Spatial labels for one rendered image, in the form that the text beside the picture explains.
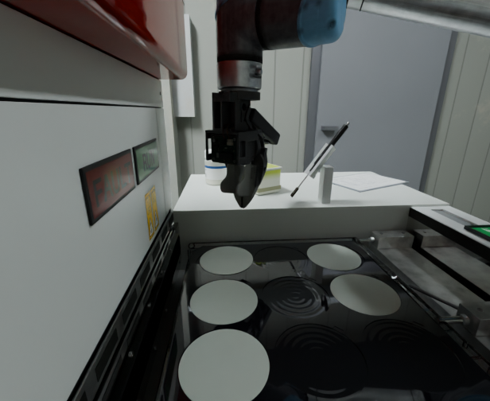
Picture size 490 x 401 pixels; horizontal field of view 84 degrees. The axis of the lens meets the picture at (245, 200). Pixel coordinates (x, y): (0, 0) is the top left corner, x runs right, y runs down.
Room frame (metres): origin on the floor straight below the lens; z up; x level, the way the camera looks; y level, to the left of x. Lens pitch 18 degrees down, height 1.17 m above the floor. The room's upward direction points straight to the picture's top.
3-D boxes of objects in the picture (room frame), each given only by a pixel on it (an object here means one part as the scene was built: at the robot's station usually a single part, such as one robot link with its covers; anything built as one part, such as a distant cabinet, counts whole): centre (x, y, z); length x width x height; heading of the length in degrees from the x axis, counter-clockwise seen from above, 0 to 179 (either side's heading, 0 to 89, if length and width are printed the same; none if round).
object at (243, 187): (0.48, 0.00, 1.03); 0.06 x 0.03 x 0.09; 146
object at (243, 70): (0.50, 0.01, 1.22); 0.08 x 0.08 x 0.05
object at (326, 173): (0.60, -0.17, 1.03); 0.06 x 0.04 x 0.13; 94
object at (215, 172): (0.78, 0.08, 1.01); 0.07 x 0.07 x 0.10
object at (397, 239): (0.55, -0.33, 0.89); 0.08 x 0.03 x 0.03; 94
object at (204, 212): (0.74, -0.14, 0.89); 0.62 x 0.35 x 0.14; 94
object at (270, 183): (0.69, -0.04, 1.00); 0.07 x 0.07 x 0.07; 31
